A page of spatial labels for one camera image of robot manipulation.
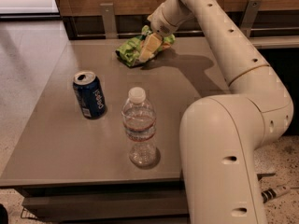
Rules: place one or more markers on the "blue pepsi can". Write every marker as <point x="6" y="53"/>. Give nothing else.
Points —
<point x="87" y="87"/>

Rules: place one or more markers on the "grey table cabinet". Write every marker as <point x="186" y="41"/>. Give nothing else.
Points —
<point x="69" y="168"/>

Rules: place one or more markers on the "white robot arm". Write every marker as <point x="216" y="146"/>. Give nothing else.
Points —
<point x="219" y="134"/>

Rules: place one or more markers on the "metal bracket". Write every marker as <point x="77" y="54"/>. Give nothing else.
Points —
<point x="249" y="15"/>
<point x="109" y="21"/>

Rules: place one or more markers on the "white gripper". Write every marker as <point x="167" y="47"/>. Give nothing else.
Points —
<point x="161" y="25"/>

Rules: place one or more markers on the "clear plastic water bottle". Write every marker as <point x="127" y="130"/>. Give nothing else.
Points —
<point x="139" y="122"/>

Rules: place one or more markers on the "right metal bracket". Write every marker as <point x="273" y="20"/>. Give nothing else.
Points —
<point x="249" y="15"/>

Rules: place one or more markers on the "left metal bracket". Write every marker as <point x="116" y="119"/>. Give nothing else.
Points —
<point x="109" y="21"/>

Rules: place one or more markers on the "green rice chip bag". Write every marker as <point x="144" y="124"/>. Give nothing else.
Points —
<point x="129" y="51"/>

